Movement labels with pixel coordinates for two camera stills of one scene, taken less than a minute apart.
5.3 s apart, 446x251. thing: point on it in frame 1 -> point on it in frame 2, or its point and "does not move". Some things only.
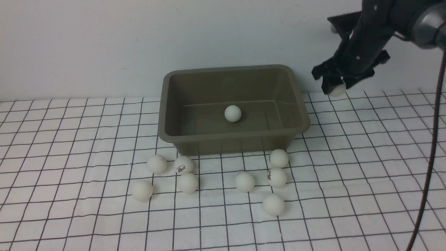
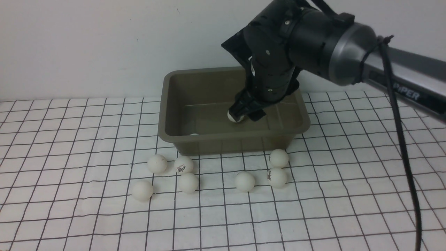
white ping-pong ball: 244,181 does not move
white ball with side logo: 278,158 does not move
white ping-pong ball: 274,204 -> 232,119
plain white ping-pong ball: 157,164 does not move
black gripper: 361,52 -> 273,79
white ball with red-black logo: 277,177 does not move
